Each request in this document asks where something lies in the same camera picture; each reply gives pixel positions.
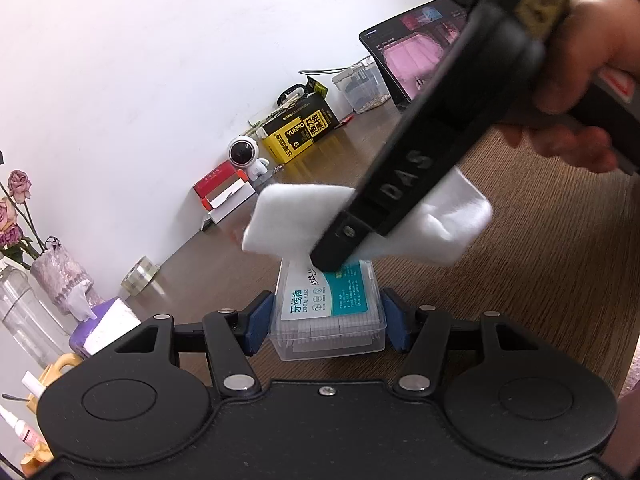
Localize clear dental floss container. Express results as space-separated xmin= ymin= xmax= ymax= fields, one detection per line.
xmin=268 ymin=257 xmax=390 ymax=364

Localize lace-wrapped vase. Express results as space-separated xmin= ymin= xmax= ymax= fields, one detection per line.
xmin=30 ymin=235 xmax=94 ymax=317

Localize white cable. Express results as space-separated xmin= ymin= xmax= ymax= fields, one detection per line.
xmin=299 ymin=64 xmax=362 ymax=78

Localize white cleaning cloth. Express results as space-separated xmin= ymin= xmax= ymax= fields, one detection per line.
xmin=241 ymin=167 xmax=494 ymax=267

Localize clear tape roll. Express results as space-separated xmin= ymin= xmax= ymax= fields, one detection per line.
xmin=120 ymin=255 xmax=161 ymax=294

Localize yellow holder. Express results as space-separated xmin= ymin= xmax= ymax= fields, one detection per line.
xmin=21 ymin=352 xmax=84 ymax=477

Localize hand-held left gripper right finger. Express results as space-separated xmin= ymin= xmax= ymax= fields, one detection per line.
xmin=381 ymin=287 xmax=539 ymax=394

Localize clear plastic storage bin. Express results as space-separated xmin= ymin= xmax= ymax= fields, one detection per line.
xmin=331 ymin=57 xmax=390 ymax=114

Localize black tablet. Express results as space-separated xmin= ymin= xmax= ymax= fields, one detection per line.
xmin=359 ymin=0 xmax=472 ymax=112

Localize clear glass jar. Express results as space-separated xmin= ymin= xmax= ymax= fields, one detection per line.
xmin=0 ymin=259 xmax=77 ymax=367

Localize purple tissue box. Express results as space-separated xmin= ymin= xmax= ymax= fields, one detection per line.
xmin=68 ymin=280 xmax=144 ymax=359

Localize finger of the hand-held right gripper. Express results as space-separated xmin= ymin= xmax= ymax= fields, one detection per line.
xmin=310 ymin=2 xmax=547 ymax=274

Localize person's right hand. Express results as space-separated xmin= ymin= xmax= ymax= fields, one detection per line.
xmin=500 ymin=0 xmax=640 ymax=172

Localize yellow and black box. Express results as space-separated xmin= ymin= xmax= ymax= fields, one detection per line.
xmin=260 ymin=78 xmax=339 ymax=164

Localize white small tube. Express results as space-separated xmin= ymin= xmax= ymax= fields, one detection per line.
xmin=22 ymin=372 xmax=49 ymax=397

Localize pink glue tube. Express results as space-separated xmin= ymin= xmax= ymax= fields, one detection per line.
xmin=0 ymin=404 xmax=42 ymax=449

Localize white and red box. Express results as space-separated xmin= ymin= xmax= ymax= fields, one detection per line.
xmin=200 ymin=180 xmax=257 ymax=212

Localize black wristband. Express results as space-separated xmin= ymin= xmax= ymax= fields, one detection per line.
xmin=277 ymin=82 xmax=309 ymax=107

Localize flat white box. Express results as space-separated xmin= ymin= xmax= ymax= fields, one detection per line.
xmin=202 ymin=205 xmax=262 ymax=232

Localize pink cloth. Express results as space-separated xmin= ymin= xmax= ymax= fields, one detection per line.
xmin=618 ymin=344 xmax=640 ymax=403

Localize white robot-shaped camera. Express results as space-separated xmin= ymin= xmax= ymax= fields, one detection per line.
xmin=227 ymin=135 xmax=272 ymax=182

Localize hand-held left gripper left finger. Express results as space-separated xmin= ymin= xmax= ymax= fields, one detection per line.
xmin=113 ymin=291 xmax=275 ymax=394

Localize dried pink roses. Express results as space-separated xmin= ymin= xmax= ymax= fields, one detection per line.
xmin=0 ymin=152 xmax=47 ymax=267

